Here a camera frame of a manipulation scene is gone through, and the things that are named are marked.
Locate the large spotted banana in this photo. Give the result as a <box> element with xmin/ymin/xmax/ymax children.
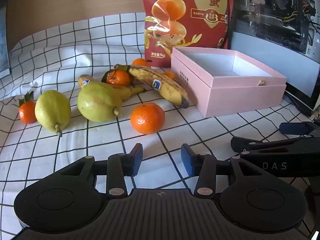
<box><xmin>114</xmin><ymin>64</ymin><xmax>190</xmax><ymax>109</ymax></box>

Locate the yellow-green lemon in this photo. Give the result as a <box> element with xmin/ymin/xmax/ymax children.
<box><xmin>34</xmin><ymin>90</ymin><xmax>72</xmax><ymax>137</ymax></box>

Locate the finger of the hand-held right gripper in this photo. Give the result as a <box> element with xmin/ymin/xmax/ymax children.
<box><xmin>230</xmin><ymin>135</ymin><xmax>320</xmax><ymax>154</ymax></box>
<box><xmin>279</xmin><ymin>120</ymin><xmax>320</xmax><ymax>136</ymax></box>

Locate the mandarin orange with stem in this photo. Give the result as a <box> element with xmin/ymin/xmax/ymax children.
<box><xmin>101</xmin><ymin>69</ymin><xmax>132</xmax><ymax>86</ymax></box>

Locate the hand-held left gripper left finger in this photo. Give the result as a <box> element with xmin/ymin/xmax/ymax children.
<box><xmin>60</xmin><ymin>143</ymin><xmax>143</xmax><ymax>197</ymax></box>

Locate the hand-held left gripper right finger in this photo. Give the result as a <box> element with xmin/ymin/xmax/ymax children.
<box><xmin>181</xmin><ymin>144</ymin><xmax>263</xmax><ymax>198</ymax></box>

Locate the green pear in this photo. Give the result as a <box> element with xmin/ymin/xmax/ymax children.
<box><xmin>77</xmin><ymin>82</ymin><xmax>123</xmax><ymax>123</ymax></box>

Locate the small yellow banana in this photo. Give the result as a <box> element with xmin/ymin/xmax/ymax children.
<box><xmin>78</xmin><ymin>74</ymin><xmax>145</xmax><ymax>102</ymax></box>

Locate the pink cardboard box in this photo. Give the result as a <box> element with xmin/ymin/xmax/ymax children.
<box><xmin>171</xmin><ymin>47</ymin><xmax>287</xmax><ymax>118</ymax></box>

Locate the dark grey panel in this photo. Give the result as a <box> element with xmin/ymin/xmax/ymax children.
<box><xmin>0</xmin><ymin>0</ymin><xmax>12</xmax><ymax>77</ymax></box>

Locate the red snack bag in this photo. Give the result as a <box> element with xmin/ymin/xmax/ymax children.
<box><xmin>142</xmin><ymin>0</ymin><xmax>235</xmax><ymax>68</ymax></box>

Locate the mandarin orange with pointed leaves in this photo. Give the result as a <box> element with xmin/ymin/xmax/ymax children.
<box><xmin>19</xmin><ymin>91</ymin><xmax>37</xmax><ymax>124</ymax></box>

